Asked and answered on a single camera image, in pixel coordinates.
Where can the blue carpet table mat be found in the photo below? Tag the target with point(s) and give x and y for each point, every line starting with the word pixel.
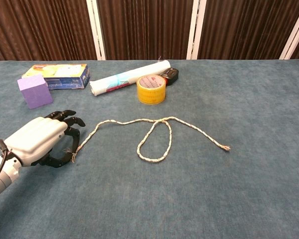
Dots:
pixel 189 186

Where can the black red small device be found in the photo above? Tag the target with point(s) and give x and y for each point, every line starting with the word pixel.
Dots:
pixel 172 74

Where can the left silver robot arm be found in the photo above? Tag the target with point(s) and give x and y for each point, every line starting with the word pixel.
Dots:
pixel 0 176

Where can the white screen frame post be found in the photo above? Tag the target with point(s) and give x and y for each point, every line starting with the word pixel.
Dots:
pixel 294 35
pixel 195 30
pixel 96 30

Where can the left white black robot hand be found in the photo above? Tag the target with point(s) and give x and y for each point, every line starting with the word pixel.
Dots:
pixel 35 139

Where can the yellow packing tape roll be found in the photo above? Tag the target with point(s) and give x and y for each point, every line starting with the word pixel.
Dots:
pixel 150 95

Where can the white rolled plastic sheet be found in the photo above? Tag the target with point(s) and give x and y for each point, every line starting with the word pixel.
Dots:
pixel 124 78

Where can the yellow blue cardboard box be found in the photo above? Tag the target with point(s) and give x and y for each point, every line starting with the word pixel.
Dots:
pixel 62 71

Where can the purple foam cube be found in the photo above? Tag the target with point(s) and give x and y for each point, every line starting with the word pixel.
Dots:
pixel 36 93

